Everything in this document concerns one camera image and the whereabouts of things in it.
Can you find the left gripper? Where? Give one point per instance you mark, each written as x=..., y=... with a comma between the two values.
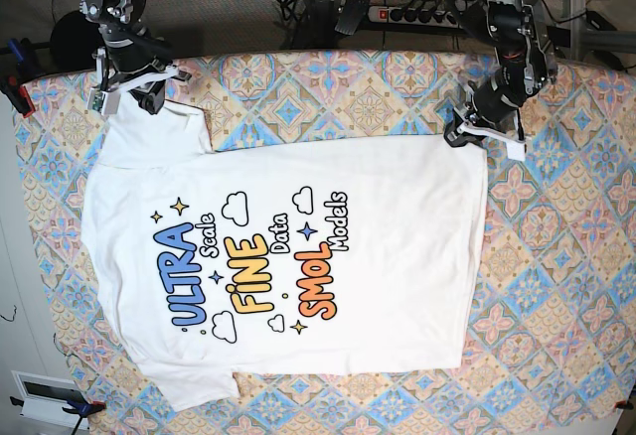
x=496, y=108

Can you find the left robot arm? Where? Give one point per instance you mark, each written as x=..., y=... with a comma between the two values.
x=518, y=32

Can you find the white wall outlet box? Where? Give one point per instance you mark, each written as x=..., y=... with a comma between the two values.
x=45, y=398

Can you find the white power strip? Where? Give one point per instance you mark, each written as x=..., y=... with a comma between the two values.
x=436, y=17

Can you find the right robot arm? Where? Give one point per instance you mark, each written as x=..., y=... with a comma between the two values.
x=115, y=15

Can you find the white printed T-shirt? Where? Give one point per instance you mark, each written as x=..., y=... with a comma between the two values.
x=341, y=256

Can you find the grey metal table leg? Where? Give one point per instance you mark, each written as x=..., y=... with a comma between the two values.
x=590, y=32

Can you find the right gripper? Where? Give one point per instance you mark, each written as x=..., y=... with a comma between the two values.
x=134, y=62

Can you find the blue clamp lower left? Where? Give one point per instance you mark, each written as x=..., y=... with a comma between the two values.
x=74, y=407

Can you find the black round stool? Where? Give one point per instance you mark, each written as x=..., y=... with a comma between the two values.
x=73, y=43

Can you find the orange clamp lower right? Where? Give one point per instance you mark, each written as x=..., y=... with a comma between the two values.
x=624, y=405

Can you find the patterned tablecloth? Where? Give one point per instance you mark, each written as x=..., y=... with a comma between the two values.
x=551, y=341

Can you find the black remote control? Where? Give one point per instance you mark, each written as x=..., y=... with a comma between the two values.
x=351, y=14

